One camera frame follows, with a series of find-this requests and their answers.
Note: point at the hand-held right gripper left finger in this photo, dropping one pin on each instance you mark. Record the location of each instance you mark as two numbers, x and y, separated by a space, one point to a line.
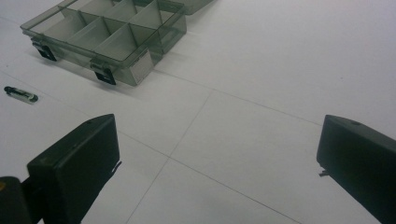
74 168

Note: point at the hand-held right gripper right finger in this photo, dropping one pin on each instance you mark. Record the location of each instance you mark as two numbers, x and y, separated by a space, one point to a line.
361 161

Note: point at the small black green marker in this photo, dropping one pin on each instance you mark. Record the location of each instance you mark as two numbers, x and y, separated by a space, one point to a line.
21 95

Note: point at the clear grey plastic compartment box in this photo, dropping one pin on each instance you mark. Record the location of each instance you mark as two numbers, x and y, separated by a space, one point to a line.
109 37

